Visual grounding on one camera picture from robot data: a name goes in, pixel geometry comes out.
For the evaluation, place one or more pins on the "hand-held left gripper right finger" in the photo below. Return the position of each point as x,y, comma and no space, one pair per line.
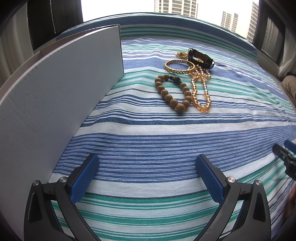
209,180

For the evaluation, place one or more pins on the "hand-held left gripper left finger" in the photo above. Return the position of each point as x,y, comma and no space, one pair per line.
84,180

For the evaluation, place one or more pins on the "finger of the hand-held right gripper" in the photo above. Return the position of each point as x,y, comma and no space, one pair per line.
291,146
281,151

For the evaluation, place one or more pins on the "white rectangular box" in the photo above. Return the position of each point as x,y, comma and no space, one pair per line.
57,92

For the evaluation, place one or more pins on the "gold bangle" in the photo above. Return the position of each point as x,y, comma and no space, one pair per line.
179,72

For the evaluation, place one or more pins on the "blue green striped blanket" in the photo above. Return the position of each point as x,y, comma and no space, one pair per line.
161,143

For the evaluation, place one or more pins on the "white curtain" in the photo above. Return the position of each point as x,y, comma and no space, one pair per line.
289,58
13,55

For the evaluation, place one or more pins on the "dark window blind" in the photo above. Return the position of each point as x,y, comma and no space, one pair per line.
53,18
271,34

